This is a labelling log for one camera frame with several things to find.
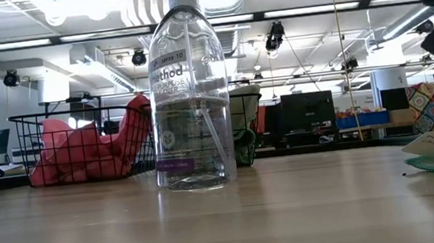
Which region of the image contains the black ceiling camera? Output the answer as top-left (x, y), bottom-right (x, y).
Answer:
top-left (340, 56), bottom-right (360, 73)
top-left (262, 20), bottom-right (288, 53)
top-left (2, 68), bottom-right (22, 88)
top-left (130, 48), bottom-right (149, 68)
top-left (414, 18), bottom-right (434, 35)

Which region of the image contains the clear method spray bottle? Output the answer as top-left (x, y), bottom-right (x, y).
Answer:
top-left (139, 0), bottom-right (240, 195)

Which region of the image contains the black wire basket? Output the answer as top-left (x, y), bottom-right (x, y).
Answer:
top-left (138, 91), bottom-right (269, 177)
top-left (7, 102), bottom-right (159, 191)

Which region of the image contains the mint green microfiber towel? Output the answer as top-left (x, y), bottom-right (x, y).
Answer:
top-left (232, 127), bottom-right (260, 167)
top-left (228, 83), bottom-right (265, 133)

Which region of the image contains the white round pillar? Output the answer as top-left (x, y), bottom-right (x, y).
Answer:
top-left (370, 66), bottom-right (412, 114)

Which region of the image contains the white ceiling air unit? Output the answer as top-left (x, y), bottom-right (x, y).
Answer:
top-left (68, 40), bottom-right (137, 95)

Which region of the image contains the grey long ceiling duct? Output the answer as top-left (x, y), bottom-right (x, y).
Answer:
top-left (379, 0), bottom-right (434, 41)

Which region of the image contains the white hanging cylinder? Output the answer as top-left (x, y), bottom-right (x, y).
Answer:
top-left (36, 75), bottom-right (72, 104)

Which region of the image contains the black computer monitor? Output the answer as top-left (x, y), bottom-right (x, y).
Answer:
top-left (279, 90), bottom-right (339, 148)

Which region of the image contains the black box at pillar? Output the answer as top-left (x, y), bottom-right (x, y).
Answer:
top-left (379, 87), bottom-right (411, 113)

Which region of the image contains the brown cardboard box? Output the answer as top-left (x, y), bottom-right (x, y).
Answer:
top-left (389, 107), bottom-right (416, 126)

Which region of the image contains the blue storage bin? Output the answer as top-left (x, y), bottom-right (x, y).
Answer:
top-left (335, 110), bottom-right (391, 130)

